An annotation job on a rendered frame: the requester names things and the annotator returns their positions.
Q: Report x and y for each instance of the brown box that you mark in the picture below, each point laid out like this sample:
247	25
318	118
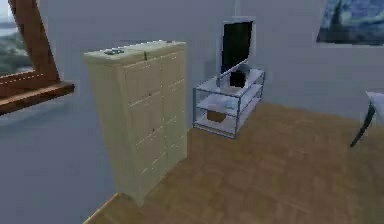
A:
216	115

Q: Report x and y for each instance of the pale bowl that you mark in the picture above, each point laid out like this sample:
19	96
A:
230	104

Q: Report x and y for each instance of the glass shelf television stand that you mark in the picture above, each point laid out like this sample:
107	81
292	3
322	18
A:
233	100

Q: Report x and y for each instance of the cream chest of drawers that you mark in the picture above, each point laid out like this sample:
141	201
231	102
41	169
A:
146	110

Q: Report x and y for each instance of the small black box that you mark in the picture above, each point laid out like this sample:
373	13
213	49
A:
237	79

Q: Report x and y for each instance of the white framed television set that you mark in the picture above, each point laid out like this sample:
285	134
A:
236	46

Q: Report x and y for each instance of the brown framed window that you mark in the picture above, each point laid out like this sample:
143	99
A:
23	66

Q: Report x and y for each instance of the blue swirl framed painting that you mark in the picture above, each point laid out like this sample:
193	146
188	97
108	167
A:
351	21

